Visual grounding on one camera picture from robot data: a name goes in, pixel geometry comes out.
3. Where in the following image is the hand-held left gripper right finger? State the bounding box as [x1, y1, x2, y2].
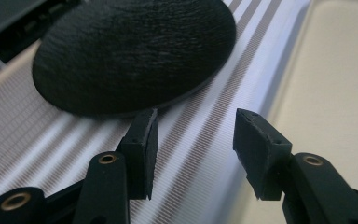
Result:
[232, 107, 294, 202]

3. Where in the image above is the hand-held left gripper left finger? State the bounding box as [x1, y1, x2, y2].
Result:
[116, 107, 159, 201]

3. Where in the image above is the beige tray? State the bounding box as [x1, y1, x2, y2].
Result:
[229, 0, 358, 224]

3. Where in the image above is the black round plate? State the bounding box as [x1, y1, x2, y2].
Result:
[31, 0, 238, 119]

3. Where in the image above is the striped placemat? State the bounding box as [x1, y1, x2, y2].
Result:
[0, 0, 312, 224]

